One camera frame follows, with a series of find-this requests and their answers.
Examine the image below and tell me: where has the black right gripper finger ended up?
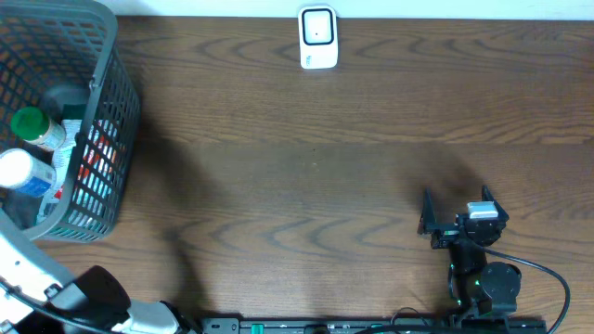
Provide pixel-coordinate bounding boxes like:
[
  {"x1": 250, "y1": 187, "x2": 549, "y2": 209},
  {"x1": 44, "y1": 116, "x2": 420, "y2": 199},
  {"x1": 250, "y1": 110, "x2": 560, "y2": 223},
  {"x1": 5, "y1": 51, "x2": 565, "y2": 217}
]
[
  {"x1": 418, "y1": 189, "x2": 437, "y2": 235},
  {"x1": 481, "y1": 186, "x2": 496, "y2": 202}
]

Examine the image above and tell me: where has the green lid white jar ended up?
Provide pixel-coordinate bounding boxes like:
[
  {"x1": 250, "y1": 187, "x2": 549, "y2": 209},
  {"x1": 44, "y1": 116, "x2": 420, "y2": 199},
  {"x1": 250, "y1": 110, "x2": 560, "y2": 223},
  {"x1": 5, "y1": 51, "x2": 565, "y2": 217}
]
[{"x1": 10, "y1": 107, "x2": 66, "y2": 152}]

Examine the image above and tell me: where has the white blue labelled jar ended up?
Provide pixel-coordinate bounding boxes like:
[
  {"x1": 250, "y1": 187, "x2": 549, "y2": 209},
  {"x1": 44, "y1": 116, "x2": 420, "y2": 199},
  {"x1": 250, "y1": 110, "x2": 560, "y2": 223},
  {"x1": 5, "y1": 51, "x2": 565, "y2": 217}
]
[{"x1": 1, "y1": 148, "x2": 57, "y2": 198}]

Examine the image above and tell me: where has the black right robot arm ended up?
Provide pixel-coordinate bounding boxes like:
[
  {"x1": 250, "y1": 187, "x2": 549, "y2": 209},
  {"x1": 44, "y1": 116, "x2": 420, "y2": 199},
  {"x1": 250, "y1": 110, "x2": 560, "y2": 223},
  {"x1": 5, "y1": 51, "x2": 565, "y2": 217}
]
[{"x1": 418, "y1": 186, "x2": 522, "y2": 317}]

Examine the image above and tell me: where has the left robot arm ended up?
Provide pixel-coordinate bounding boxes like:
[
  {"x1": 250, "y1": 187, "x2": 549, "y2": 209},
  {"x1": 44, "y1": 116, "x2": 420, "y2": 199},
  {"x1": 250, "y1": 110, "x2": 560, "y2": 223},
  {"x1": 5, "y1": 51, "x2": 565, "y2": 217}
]
[{"x1": 1, "y1": 212, "x2": 203, "y2": 333}]

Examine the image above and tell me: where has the white barcode scanner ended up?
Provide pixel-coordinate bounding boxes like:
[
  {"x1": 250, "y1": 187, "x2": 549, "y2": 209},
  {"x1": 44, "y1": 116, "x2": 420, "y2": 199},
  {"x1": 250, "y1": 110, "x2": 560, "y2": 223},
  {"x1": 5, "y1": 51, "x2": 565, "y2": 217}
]
[{"x1": 298, "y1": 5, "x2": 339, "y2": 70}]

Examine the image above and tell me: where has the flat white red package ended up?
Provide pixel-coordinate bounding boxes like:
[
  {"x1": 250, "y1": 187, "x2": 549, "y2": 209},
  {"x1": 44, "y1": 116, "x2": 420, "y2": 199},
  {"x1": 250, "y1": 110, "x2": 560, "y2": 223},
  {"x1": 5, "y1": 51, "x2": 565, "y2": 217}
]
[{"x1": 35, "y1": 118, "x2": 117, "y2": 224}]

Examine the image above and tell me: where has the grey plastic mesh basket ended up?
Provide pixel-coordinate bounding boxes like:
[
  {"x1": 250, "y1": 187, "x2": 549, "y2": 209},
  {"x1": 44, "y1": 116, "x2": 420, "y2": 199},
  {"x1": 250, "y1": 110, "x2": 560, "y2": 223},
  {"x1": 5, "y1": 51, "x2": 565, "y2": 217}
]
[{"x1": 1, "y1": 1, "x2": 140, "y2": 243}]

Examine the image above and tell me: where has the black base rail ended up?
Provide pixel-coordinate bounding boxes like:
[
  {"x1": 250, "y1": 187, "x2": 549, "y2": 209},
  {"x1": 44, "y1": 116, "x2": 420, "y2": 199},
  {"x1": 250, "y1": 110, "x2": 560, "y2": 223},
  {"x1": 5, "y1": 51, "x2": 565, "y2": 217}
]
[{"x1": 200, "y1": 316, "x2": 548, "y2": 334}]

